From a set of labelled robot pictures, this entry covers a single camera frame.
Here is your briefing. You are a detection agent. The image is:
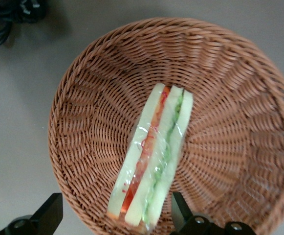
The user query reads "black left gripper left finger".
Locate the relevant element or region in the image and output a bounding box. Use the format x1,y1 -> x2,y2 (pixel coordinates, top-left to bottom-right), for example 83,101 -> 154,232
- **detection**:
0,192 -> 64,235

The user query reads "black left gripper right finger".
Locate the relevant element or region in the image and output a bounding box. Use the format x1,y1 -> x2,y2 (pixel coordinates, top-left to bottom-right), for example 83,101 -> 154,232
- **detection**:
170,192 -> 255,235

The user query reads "plastic-wrapped triangle sandwich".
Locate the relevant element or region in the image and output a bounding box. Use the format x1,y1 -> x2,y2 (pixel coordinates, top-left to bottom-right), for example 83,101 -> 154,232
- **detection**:
107,82 -> 194,233

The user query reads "round brown wicker basket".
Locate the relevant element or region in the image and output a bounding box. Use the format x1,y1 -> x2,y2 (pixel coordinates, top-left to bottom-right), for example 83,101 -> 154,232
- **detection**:
47,16 -> 284,235

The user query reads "black power cable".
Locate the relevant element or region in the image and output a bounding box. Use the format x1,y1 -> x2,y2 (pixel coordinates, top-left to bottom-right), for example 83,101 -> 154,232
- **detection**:
0,0 -> 47,47

